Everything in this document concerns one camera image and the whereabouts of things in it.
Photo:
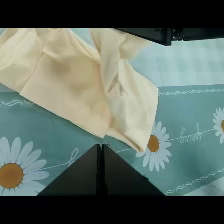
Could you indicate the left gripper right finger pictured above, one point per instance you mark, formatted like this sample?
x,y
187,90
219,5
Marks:
x,y
125,178

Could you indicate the cream shirt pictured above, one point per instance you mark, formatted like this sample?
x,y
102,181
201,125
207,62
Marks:
x,y
73,86

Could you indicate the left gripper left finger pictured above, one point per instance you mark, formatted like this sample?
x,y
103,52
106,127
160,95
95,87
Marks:
x,y
80,178

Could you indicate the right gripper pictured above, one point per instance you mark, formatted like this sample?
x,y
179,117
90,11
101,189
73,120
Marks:
x,y
200,34

